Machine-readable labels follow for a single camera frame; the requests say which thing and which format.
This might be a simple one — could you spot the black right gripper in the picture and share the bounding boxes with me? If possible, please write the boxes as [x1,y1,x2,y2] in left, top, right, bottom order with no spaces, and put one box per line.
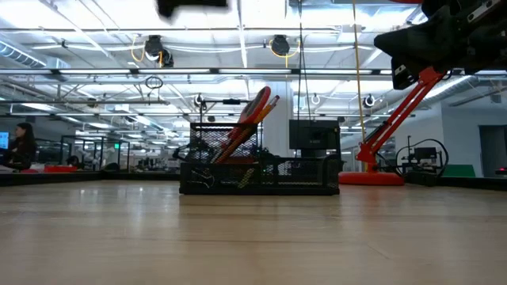
[374,0,507,90]

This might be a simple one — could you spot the red handled scissors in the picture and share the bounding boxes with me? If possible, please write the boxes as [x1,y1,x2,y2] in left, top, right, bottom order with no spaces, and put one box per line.
[227,85,273,163]

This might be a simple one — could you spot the black mesh desk organizer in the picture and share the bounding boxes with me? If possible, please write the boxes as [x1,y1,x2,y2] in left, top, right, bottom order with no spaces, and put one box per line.
[178,121,342,196]

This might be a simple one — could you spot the red desk lamp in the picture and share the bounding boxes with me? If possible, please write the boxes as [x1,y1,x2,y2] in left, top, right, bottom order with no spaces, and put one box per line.
[338,0,448,187]

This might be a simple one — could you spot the green board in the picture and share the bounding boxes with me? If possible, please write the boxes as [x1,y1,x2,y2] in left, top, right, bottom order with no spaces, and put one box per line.
[441,164,476,178]

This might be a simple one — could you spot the person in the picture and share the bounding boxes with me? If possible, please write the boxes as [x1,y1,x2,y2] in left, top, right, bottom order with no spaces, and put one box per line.
[2,121,39,172]

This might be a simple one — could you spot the black ceiling cord reel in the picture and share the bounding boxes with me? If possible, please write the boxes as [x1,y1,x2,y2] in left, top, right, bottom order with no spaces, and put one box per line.
[143,34,175,68]
[269,34,292,57]

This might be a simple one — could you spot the black looped cable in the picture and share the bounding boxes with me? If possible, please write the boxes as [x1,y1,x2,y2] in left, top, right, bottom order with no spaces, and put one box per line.
[394,137,451,179]

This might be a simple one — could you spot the black hanging cable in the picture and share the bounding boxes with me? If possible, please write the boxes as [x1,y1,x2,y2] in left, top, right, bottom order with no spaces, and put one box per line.
[296,0,314,122]

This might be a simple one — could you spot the black cage frame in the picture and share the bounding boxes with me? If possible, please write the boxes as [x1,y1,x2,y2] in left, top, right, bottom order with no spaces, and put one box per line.
[59,135,131,171]

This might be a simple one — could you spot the black metal table frame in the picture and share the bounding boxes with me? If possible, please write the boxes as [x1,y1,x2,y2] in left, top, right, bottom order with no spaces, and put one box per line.
[0,170,507,192]

